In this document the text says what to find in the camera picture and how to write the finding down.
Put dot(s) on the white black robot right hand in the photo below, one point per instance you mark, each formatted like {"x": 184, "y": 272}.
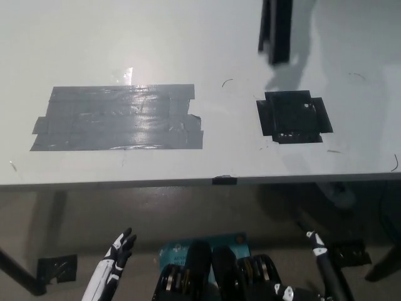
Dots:
{"x": 322, "y": 263}

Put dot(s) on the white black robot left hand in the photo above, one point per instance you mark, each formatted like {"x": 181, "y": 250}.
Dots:
{"x": 108, "y": 266}

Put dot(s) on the black stapler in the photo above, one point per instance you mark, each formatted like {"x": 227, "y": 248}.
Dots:
{"x": 275, "y": 31}

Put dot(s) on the black ribbed robot torso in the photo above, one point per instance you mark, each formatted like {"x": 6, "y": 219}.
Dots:
{"x": 222, "y": 272}

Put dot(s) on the black floor tape piece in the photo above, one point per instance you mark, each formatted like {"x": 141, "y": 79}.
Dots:
{"x": 58, "y": 268}
{"x": 351, "y": 254}

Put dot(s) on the black table leg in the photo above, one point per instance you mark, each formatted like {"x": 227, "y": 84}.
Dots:
{"x": 22, "y": 276}
{"x": 385, "y": 260}

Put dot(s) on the teal printed box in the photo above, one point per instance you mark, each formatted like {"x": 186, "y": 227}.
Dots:
{"x": 175, "y": 251}

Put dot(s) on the black tape square patch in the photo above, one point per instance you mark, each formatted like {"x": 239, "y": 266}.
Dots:
{"x": 294, "y": 117}

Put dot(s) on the clear tape piece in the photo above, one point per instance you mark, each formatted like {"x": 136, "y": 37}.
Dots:
{"x": 122, "y": 74}

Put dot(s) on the grey duct tape patch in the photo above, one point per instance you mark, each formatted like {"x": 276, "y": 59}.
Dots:
{"x": 119, "y": 119}

